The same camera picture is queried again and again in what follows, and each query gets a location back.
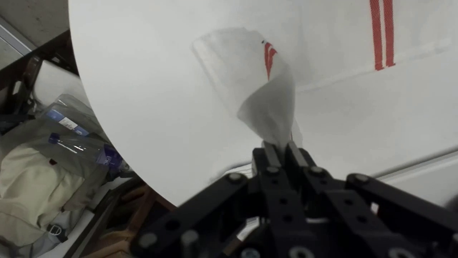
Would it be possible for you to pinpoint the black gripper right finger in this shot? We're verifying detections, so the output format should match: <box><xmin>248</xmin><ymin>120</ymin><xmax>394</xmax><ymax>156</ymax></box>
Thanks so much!
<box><xmin>285</xmin><ymin>141</ymin><xmax>458</xmax><ymax>258</ymax></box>

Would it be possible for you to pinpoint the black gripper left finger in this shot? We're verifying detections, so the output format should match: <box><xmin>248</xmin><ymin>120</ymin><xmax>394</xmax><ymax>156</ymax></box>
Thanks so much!
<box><xmin>130</xmin><ymin>143</ymin><xmax>285</xmax><ymax>258</ymax></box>

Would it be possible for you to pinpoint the white towel with red stripes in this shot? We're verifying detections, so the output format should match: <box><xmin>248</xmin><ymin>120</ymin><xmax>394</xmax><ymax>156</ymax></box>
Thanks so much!
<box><xmin>192</xmin><ymin>0</ymin><xmax>455</xmax><ymax>146</ymax></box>

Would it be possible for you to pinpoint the round white table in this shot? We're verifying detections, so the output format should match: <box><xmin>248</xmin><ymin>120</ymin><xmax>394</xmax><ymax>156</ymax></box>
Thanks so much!
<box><xmin>69</xmin><ymin>0</ymin><xmax>458</xmax><ymax>205</ymax></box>

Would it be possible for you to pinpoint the clear plastic bag with items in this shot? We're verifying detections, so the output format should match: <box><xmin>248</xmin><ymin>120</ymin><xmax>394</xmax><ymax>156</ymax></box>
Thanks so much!
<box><xmin>1</xmin><ymin>94</ymin><xmax>133</xmax><ymax>180</ymax></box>

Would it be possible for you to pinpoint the beige cloth bundle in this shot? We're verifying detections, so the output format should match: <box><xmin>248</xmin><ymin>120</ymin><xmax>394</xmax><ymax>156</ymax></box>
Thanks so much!
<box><xmin>0</xmin><ymin>144</ymin><xmax>84</xmax><ymax>246</ymax></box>

